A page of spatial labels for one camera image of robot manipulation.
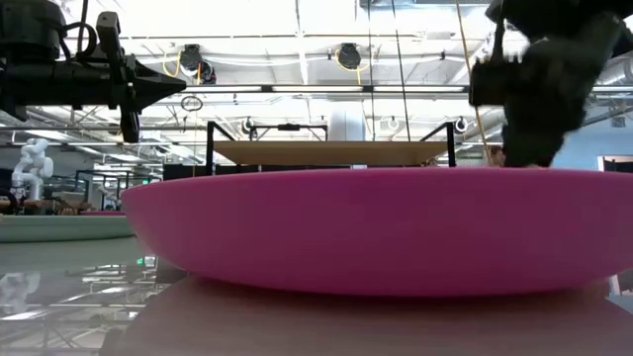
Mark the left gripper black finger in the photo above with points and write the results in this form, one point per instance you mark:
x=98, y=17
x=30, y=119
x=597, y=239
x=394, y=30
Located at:
x=153, y=95
x=153, y=78

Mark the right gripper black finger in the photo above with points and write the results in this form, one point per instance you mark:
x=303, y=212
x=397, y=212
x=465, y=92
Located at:
x=529, y=146

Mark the taupe plate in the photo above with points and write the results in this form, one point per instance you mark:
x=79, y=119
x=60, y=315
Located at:
x=59, y=228

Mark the pink plate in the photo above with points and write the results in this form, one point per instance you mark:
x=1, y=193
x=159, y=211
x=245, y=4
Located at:
x=376, y=232

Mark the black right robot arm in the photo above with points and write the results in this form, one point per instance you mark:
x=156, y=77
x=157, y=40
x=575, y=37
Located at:
x=569, y=7

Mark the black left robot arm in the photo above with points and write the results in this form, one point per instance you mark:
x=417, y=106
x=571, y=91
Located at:
x=49, y=81

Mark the black and red reel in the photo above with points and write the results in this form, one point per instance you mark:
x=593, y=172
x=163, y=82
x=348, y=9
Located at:
x=208, y=73

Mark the small black ceiling reel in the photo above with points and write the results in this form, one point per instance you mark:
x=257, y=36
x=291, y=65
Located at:
x=461, y=124
x=247, y=126

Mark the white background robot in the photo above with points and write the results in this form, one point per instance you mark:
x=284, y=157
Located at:
x=32, y=165

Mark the long ceiling strip light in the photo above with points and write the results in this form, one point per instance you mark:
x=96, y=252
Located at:
x=316, y=89

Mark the white glossy table sheet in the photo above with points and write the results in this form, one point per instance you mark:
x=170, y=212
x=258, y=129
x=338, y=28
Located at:
x=74, y=277

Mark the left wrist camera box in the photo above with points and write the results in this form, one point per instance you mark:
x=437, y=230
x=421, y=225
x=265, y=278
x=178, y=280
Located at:
x=109, y=27

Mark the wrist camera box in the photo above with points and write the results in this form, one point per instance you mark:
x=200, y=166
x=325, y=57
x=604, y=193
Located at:
x=109, y=27
x=487, y=84

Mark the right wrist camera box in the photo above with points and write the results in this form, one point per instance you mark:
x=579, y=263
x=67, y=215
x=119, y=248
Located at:
x=487, y=84

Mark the black background rig frame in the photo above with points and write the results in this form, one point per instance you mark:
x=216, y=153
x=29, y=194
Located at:
x=288, y=127

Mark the wooden shelf with black frame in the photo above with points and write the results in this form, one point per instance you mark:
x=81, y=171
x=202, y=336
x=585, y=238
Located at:
x=326, y=153

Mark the white ceiling duct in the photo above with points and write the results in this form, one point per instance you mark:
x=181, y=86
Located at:
x=346, y=123

